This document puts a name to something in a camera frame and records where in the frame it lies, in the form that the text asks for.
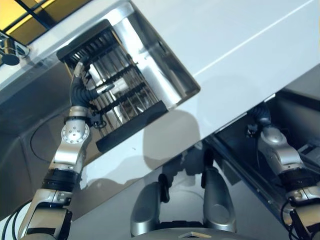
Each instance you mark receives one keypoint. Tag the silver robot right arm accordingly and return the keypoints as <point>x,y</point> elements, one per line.
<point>282,152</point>

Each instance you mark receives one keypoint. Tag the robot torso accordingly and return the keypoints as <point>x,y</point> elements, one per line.
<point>195,234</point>

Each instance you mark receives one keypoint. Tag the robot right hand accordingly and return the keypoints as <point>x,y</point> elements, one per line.
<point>261,113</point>

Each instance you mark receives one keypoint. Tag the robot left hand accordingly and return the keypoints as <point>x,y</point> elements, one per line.
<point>79,93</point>

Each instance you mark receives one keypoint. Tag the chrome kitchen faucet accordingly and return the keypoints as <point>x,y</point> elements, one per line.
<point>11,48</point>

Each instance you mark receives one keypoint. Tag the stainless steel sink basin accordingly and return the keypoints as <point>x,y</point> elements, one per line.
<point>160,65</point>

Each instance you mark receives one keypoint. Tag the black dish drying rack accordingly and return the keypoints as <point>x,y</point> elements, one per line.
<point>130,110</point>

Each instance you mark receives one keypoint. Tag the silver robot right leg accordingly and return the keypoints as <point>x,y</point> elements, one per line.
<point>217,200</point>

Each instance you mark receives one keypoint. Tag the black-framed window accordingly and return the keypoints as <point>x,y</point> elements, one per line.
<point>27,15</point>

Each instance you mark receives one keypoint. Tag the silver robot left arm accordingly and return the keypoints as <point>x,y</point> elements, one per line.
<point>73,136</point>

